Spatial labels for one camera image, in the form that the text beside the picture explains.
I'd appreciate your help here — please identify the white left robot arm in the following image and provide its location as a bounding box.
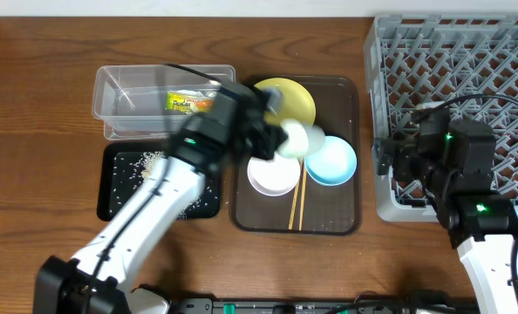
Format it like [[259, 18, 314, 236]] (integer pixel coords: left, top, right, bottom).
[[32, 82, 287, 313]]

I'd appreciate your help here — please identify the rice and peanut shell waste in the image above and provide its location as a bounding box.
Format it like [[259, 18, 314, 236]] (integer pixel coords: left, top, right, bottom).
[[110, 150, 219, 219]]

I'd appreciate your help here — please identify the black waste tray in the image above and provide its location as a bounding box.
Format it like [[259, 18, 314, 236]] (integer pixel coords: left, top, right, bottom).
[[96, 140, 222, 222]]

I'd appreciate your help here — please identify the pale green cup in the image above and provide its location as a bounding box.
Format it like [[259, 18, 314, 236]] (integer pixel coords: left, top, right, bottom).
[[276, 119, 325, 159]]

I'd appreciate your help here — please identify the left wooden chopstick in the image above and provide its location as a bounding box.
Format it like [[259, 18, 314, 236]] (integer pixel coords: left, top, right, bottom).
[[288, 160, 303, 230]]

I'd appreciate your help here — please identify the right wooden chopstick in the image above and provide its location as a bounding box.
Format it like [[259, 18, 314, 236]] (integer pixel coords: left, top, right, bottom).
[[298, 163, 307, 231]]

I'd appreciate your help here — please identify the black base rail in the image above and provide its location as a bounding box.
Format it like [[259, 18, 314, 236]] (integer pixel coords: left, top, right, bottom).
[[170, 290, 480, 314]]

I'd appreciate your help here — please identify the pink bowl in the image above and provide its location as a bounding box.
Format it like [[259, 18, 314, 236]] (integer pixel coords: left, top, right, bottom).
[[247, 154, 301, 196]]

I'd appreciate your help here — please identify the wooden chopstick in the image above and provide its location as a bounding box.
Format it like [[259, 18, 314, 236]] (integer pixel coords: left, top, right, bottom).
[[288, 160, 303, 230], [298, 163, 307, 231]]

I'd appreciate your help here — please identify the yellow plate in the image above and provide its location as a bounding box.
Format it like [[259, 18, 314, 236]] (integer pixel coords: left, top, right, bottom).
[[255, 78, 316, 126]]

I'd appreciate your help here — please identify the green snack wrapper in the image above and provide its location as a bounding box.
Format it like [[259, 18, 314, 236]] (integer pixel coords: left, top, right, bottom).
[[165, 92, 214, 114]]

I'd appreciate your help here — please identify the grey dishwasher rack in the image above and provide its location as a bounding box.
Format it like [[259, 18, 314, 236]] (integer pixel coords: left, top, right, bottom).
[[364, 14, 518, 213]]

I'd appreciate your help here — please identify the clear plastic waste bin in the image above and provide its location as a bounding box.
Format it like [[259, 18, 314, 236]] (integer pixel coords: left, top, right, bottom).
[[92, 65, 236, 140]]

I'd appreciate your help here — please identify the light blue bowl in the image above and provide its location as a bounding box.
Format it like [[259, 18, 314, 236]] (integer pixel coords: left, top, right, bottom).
[[305, 135, 358, 187]]

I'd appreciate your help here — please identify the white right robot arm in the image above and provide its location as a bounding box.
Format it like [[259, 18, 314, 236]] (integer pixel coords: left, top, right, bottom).
[[372, 120, 518, 313]]

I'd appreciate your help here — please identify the brown serving tray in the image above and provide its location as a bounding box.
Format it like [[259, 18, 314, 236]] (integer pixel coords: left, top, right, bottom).
[[231, 75, 361, 236]]

